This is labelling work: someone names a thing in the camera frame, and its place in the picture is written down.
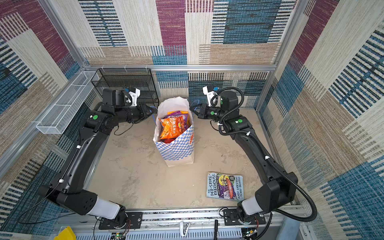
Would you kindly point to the white mesh wall basket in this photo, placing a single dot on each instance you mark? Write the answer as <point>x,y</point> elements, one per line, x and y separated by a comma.
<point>59,116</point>

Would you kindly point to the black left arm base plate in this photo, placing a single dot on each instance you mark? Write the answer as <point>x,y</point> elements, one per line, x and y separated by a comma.
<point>129,220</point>

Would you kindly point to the purple snack bag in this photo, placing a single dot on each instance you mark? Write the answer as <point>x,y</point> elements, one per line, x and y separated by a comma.
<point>183,114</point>

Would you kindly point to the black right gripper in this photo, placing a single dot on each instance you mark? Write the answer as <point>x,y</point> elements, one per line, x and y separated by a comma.
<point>203,111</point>

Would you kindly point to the yellow object bottom edge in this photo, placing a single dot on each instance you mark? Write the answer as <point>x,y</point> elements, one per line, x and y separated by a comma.
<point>66,234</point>

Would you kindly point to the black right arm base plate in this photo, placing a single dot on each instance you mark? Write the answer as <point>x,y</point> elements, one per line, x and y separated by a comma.
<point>233,217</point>

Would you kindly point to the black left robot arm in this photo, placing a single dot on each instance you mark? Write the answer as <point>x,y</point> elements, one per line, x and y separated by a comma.
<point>67,188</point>

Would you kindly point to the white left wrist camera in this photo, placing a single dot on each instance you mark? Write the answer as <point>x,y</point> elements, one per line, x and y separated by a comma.
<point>132,95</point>

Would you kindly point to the black wire shelf rack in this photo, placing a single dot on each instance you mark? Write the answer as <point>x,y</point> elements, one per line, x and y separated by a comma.
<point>119,79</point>

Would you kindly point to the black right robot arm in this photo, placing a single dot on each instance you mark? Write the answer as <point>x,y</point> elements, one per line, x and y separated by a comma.
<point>278,187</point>

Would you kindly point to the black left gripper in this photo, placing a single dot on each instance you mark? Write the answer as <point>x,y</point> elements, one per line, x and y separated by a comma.
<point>142,108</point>

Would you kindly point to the treehouse children's book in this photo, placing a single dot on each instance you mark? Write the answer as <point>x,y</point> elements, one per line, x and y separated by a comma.
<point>225,187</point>

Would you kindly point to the blue checkered paper bag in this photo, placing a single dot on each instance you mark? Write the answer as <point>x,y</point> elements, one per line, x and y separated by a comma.
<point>179,151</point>

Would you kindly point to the orange snack bag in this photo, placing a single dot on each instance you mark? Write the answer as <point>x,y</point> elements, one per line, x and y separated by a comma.
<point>172,127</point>

